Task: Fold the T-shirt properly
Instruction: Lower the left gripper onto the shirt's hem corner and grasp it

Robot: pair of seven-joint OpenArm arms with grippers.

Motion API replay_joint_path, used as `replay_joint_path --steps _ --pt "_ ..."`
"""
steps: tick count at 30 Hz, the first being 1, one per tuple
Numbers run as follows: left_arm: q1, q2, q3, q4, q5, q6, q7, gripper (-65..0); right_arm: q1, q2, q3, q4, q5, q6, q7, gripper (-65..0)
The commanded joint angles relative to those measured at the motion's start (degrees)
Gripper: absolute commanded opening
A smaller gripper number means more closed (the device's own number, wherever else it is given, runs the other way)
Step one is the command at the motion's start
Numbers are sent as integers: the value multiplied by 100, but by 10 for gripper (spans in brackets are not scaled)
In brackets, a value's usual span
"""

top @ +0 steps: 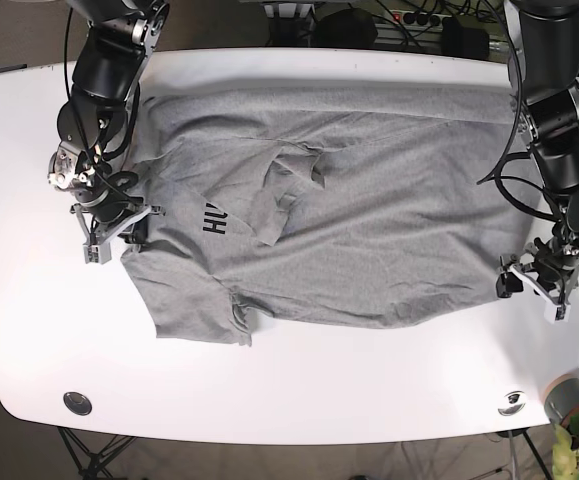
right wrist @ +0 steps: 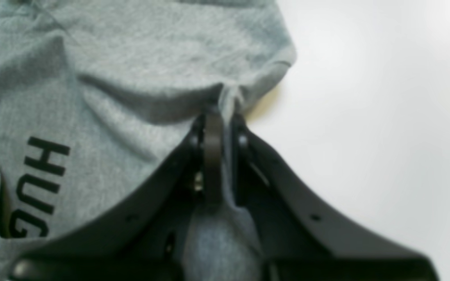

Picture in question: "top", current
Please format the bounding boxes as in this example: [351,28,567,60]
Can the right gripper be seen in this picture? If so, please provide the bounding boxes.
[48,142,164,250]

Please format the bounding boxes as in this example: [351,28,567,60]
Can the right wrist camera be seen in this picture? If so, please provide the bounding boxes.
[83,243,112,264]

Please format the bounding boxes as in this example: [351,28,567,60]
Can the black folding stand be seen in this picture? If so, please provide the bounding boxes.
[57,427,136,480]

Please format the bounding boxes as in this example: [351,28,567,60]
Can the tangled black cables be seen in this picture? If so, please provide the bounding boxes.
[268,0,579,61]

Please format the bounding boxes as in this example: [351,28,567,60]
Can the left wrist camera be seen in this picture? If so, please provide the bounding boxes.
[544,303,569,324]

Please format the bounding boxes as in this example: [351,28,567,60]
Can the grey plant pot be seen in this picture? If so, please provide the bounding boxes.
[541,374,579,428]

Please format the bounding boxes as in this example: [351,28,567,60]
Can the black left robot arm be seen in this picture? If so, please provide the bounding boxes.
[482,1,579,323]

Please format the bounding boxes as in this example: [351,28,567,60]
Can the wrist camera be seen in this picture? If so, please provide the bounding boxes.
[83,243,112,264]
[544,303,569,324]

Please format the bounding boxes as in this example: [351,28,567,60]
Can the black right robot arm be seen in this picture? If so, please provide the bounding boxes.
[48,1,170,264]

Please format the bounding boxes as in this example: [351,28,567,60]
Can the right table grommet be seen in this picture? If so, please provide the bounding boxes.
[497,390,527,417]

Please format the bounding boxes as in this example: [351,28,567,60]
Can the table grommet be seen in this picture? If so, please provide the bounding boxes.
[63,391,92,416]
[497,390,527,417]

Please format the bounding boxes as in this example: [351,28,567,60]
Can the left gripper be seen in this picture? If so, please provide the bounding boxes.
[495,221,579,307]

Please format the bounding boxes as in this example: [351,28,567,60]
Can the left table grommet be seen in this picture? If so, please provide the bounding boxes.
[63,391,92,416]

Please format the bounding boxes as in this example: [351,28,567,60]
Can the white power strip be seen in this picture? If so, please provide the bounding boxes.
[391,10,444,29]

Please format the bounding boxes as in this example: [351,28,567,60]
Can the grey T-shirt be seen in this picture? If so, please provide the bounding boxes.
[122,88,531,345]

